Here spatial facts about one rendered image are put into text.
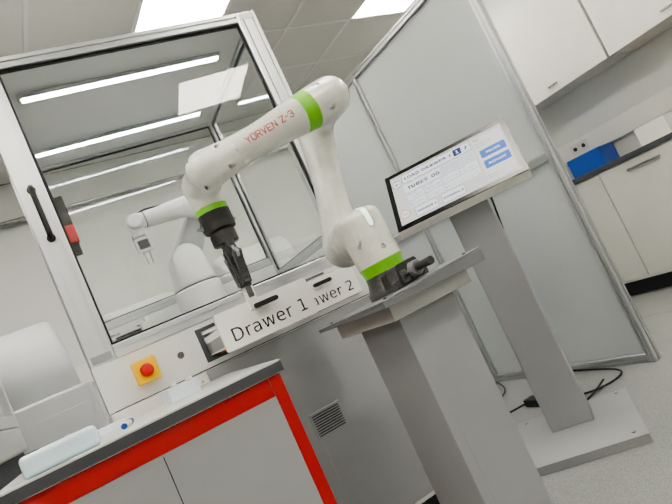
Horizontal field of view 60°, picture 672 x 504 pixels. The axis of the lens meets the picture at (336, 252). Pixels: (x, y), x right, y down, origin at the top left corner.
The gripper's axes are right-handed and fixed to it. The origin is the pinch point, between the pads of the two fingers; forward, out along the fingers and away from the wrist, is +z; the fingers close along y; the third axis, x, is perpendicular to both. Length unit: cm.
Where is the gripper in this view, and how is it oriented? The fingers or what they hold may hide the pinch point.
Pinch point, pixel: (251, 297)
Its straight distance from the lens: 162.1
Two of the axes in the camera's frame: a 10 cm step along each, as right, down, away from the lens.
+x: 8.3, -3.5, 4.3
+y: 3.6, -2.4, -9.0
